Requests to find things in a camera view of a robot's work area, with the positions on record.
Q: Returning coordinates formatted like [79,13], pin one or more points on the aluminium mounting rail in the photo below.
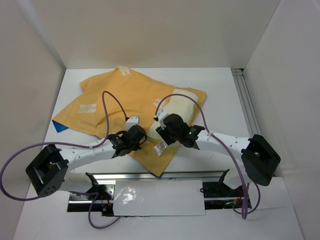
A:
[212,181]

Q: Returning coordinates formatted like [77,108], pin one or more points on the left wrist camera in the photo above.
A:
[131,121]

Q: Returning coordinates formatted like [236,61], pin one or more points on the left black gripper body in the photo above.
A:
[134,147]

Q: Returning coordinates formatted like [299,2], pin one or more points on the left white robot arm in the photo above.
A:
[51,169]

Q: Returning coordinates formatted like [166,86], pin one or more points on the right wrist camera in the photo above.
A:
[160,115]

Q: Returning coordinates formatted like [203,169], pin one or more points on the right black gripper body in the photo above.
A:
[167,136]

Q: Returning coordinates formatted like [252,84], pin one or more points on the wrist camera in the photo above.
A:
[160,115]
[131,121]

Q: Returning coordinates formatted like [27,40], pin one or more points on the white cover plate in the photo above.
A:
[145,198]

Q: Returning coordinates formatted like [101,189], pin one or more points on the orange pillowcase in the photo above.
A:
[108,97]

